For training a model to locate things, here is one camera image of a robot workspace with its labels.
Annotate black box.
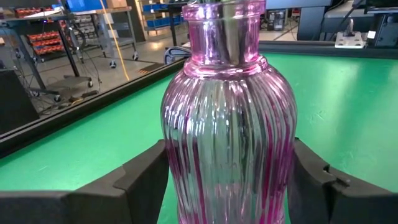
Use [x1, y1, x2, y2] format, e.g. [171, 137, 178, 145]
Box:
[0, 68, 40, 135]

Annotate black table frame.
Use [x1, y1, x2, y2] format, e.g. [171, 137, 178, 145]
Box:
[0, 40, 398, 159]

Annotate blue storage bins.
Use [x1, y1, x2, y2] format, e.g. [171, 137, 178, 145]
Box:
[66, 0, 109, 14]

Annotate black rolling stand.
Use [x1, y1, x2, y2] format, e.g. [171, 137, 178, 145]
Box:
[12, 18, 95, 104]

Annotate blue bins shelf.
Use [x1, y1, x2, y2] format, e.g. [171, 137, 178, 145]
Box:
[142, 2, 188, 29]

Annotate grey metal bracket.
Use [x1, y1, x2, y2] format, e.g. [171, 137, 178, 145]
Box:
[333, 17, 367, 50]

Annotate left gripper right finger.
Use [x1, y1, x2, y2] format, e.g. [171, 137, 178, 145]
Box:
[287, 136, 398, 224]

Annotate yellow hanging rope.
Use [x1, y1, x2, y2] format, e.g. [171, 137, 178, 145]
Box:
[98, 0, 131, 82]

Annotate brown cardboard box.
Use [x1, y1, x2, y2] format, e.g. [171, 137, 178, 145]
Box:
[105, 0, 129, 9]

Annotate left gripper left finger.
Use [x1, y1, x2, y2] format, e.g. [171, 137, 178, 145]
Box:
[0, 139, 170, 224]

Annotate grey blue chair back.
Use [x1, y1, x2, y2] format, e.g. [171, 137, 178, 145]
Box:
[163, 45, 193, 65]

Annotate green table mat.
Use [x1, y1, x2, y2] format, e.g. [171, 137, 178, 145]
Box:
[0, 52, 398, 224]

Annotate black computer tower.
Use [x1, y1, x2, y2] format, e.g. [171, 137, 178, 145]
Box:
[266, 8, 291, 32]

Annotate red parts bins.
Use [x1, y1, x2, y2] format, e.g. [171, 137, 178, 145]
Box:
[14, 6, 67, 57]

